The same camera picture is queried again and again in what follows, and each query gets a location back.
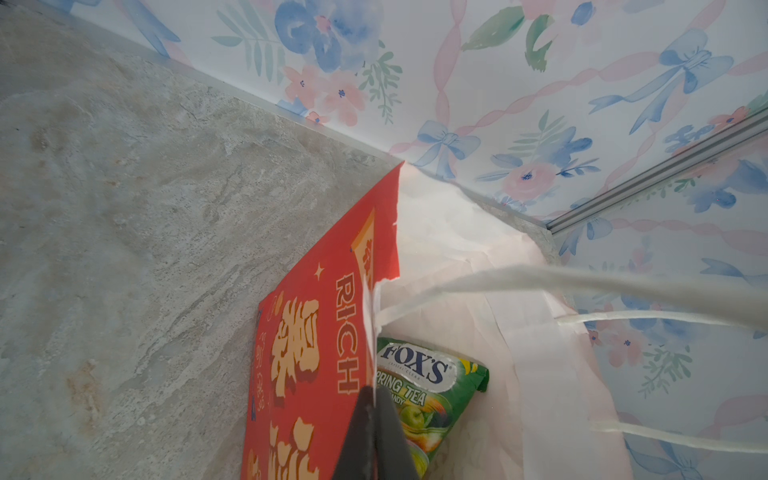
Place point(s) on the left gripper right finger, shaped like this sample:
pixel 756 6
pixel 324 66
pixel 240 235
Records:
pixel 394 461

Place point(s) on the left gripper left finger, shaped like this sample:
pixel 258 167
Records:
pixel 356 459

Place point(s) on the yellow green Fox's candy bag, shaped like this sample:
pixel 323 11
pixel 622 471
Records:
pixel 430 389

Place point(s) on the red paper gift bag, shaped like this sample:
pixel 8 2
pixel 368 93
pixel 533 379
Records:
pixel 416 260

